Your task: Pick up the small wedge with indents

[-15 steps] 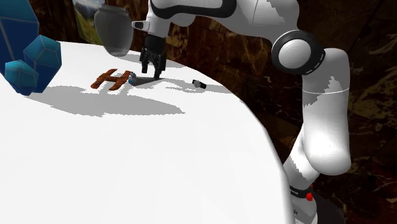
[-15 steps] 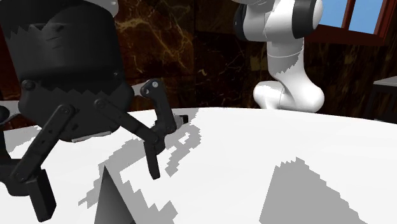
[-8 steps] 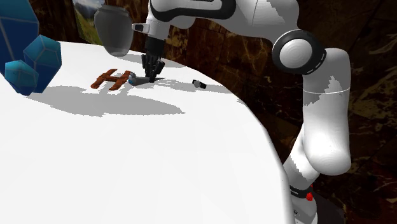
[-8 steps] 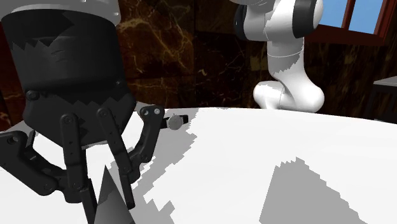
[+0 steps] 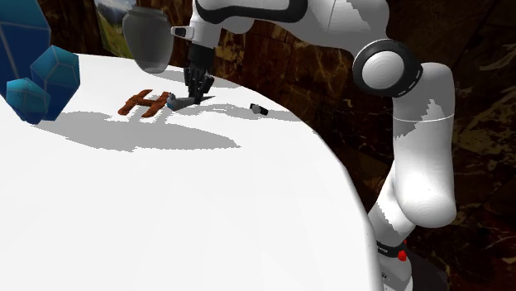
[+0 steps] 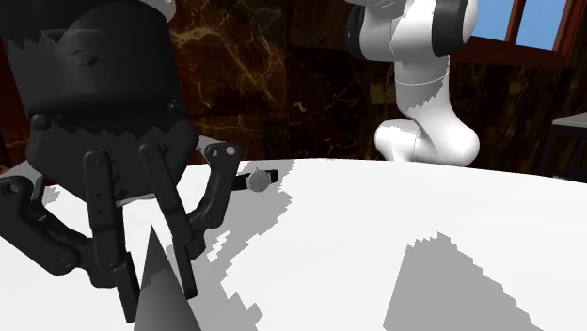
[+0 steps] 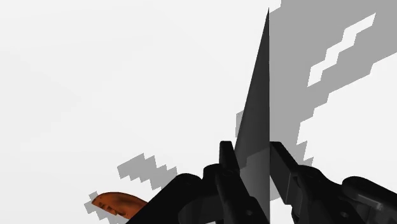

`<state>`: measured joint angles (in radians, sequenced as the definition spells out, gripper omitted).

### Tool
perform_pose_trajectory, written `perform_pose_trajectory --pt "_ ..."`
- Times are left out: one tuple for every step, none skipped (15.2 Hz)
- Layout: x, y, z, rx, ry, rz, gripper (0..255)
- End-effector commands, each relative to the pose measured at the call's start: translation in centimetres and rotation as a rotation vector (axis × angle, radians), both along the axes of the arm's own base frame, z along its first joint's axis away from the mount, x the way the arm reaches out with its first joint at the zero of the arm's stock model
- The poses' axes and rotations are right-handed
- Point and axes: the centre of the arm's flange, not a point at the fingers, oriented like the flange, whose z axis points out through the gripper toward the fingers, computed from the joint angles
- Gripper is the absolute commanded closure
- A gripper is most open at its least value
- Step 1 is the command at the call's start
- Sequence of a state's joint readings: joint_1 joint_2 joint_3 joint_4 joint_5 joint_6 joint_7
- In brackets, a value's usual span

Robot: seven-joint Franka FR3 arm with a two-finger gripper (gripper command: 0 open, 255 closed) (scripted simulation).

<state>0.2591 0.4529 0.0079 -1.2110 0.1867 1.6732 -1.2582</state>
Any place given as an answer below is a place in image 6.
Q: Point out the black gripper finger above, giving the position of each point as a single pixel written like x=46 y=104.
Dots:
x=218 y=183
x=103 y=220

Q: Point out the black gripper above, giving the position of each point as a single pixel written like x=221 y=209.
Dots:
x=96 y=73

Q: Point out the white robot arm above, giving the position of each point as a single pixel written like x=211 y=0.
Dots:
x=424 y=114

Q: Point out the grey pointed cone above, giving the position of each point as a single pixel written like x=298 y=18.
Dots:
x=160 y=298

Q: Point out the red-brown framed window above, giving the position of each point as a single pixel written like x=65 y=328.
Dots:
x=509 y=48

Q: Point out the dark side table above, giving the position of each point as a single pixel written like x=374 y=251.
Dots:
x=571 y=121

